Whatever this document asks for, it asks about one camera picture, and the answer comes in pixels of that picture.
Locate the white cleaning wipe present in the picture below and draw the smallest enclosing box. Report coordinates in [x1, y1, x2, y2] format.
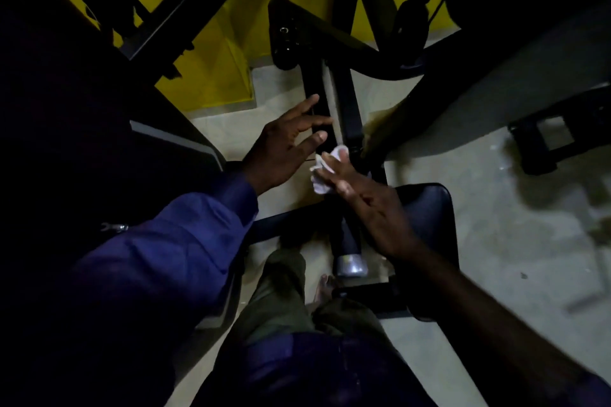
[309, 144, 350, 195]

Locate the person's right hand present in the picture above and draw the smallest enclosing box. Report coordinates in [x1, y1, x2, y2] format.
[314, 149, 423, 262]

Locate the black machine handle bar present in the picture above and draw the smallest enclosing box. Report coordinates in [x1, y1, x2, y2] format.
[298, 58, 369, 278]

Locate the person's blue shirt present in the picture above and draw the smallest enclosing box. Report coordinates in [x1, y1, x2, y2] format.
[0, 170, 611, 407]

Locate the black figure wall decal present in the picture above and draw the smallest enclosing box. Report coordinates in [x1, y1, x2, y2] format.
[47, 0, 195, 81]

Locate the person's left hand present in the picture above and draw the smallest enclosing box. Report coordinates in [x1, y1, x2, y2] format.
[241, 94, 334, 197]

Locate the black seat pad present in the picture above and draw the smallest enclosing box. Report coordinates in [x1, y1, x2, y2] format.
[391, 182, 460, 322]

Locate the person's right forearm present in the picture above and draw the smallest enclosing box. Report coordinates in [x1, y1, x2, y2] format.
[405, 244, 593, 407]

